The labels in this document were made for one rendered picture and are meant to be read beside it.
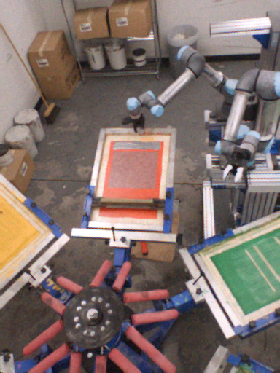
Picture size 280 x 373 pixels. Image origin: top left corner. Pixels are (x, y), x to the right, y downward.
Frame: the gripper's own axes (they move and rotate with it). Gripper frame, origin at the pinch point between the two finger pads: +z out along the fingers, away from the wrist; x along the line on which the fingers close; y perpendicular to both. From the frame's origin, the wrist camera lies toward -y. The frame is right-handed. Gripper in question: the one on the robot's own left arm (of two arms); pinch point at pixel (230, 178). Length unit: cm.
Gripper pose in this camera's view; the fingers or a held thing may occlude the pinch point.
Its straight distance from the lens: 166.8
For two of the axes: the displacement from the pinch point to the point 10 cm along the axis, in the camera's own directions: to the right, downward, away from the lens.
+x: -8.3, -2.1, 5.1
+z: -4.9, 7.0, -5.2
